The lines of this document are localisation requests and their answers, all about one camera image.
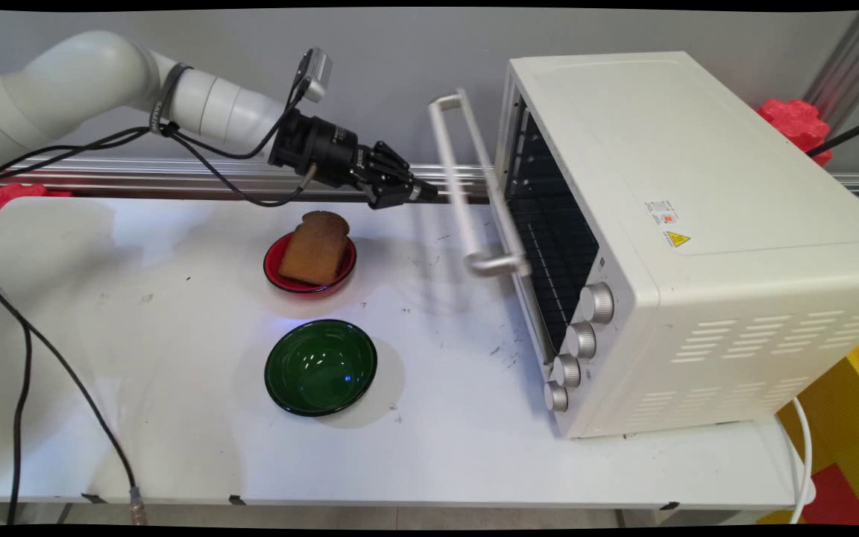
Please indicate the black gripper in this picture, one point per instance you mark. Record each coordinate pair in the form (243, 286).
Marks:
(321, 149)

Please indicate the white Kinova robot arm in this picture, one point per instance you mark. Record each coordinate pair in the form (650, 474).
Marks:
(64, 82)

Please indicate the brown toast slice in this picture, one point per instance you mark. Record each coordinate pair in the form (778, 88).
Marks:
(314, 250)

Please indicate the red bowl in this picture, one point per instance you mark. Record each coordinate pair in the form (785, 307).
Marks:
(274, 268)

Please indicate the green glass bowl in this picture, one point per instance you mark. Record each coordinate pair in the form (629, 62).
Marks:
(321, 369)

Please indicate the silver oven knob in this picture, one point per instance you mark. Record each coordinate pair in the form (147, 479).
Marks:
(581, 339)
(567, 371)
(597, 303)
(556, 396)

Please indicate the yellow warning sticker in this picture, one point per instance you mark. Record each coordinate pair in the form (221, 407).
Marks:
(677, 239)

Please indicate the white toaster oven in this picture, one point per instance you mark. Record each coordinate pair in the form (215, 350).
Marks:
(698, 186)

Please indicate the black tape piece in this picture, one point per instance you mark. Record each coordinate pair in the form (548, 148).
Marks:
(669, 506)
(92, 497)
(236, 500)

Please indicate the red plastic block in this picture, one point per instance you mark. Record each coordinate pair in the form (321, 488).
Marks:
(4, 198)

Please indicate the red plastic gear toy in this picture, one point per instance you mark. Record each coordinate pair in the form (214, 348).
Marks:
(795, 123)

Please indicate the black rod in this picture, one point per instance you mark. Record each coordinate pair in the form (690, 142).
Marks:
(847, 134)

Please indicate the yellow foam mat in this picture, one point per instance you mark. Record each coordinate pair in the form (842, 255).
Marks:
(847, 418)

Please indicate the red foam mat tile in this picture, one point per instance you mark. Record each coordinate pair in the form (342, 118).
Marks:
(839, 500)

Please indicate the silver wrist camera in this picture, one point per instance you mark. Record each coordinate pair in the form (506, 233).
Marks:
(316, 73)

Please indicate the aluminium rail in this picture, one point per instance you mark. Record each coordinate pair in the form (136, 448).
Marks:
(176, 175)

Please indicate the aluminium frame post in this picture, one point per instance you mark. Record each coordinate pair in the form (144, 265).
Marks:
(851, 60)

